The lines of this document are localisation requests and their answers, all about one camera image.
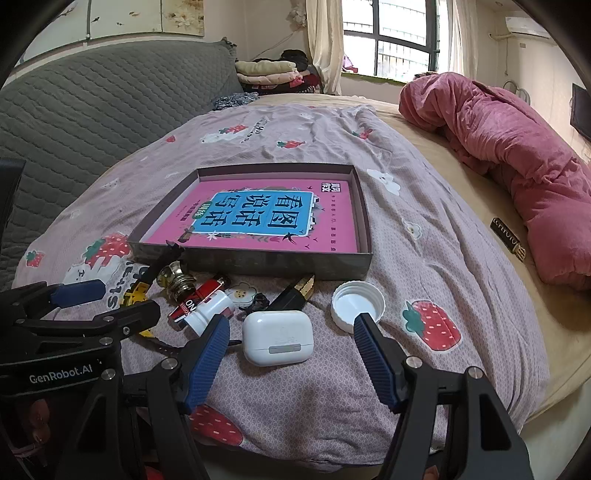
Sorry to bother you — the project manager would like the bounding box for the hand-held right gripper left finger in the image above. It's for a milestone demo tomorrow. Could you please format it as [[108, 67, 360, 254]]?
[[51, 316, 232, 480]]

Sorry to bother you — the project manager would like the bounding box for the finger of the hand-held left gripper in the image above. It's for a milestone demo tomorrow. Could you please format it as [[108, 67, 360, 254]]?
[[9, 299, 161, 352], [0, 278, 106, 319]]

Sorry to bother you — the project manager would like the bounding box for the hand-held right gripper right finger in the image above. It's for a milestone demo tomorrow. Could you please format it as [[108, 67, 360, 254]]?
[[353, 313, 532, 480]]

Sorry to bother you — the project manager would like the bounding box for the gold metal knob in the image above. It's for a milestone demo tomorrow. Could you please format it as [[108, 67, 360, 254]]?
[[157, 261, 197, 303]]

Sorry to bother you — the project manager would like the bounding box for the black yellow wrist watch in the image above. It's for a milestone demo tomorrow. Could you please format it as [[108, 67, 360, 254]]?
[[119, 240, 243, 357]]

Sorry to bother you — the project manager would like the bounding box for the red lighter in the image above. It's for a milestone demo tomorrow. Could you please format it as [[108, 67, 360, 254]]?
[[167, 277, 230, 330]]

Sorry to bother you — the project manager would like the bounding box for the white ribbed jar lid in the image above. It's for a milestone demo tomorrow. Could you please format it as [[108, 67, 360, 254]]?
[[331, 281, 386, 334]]

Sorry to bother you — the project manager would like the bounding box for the white earbuds case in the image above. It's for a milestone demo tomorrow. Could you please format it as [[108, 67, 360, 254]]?
[[242, 310, 314, 367]]

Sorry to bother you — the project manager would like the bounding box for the small black clip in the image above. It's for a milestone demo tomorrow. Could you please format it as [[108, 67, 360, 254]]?
[[238, 293, 271, 319]]

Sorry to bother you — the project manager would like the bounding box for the black gold pointed case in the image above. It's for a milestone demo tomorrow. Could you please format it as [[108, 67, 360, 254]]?
[[268, 274, 317, 312]]

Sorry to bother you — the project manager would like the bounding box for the grey cardboard box tray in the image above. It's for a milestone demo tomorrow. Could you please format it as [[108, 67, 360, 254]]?
[[127, 164, 374, 281]]

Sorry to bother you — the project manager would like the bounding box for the person's left hand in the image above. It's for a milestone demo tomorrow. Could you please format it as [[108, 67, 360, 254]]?
[[9, 398, 61, 462]]

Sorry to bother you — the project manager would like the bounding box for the pink strawberry print bedsheet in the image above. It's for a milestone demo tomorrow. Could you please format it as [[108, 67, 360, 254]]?
[[11, 104, 550, 462]]

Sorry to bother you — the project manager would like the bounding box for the pink book with blue label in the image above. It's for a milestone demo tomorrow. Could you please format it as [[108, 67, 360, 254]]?
[[139, 178, 363, 254]]

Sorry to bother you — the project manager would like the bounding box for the grey quilted headboard cover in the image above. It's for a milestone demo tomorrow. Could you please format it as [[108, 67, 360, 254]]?
[[0, 39, 243, 291]]

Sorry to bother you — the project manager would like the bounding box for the black gold labelled bar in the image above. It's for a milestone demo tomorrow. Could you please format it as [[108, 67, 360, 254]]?
[[489, 216, 527, 261]]

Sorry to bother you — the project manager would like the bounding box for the dark patterned cloth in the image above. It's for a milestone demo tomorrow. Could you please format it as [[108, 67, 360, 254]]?
[[211, 91, 260, 112]]

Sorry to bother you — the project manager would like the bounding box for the pink quilt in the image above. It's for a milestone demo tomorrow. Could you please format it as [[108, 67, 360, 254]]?
[[398, 71, 591, 291]]

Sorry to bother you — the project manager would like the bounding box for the stack of folded clothes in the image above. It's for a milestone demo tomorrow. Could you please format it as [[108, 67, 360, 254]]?
[[235, 48, 324, 97]]

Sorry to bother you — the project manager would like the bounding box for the dark framed window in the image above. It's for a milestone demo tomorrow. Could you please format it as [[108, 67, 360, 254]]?
[[342, 0, 455, 81]]

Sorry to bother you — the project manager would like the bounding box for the cream curtain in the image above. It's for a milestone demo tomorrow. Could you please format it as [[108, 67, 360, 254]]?
[[305, 0, 345, 96], [450, 0, 478, 81]]

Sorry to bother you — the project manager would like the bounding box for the white air conditioner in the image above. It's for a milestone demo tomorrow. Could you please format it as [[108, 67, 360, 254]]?
[[505, 16, 548, 38]]

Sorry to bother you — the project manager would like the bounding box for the floral wall painting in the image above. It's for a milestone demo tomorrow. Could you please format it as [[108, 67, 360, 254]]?
[[14, 0, 206, 70]]

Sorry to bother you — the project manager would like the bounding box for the white metal rail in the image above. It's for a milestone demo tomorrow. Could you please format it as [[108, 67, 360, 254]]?
[[501, 79, 532, 100]]

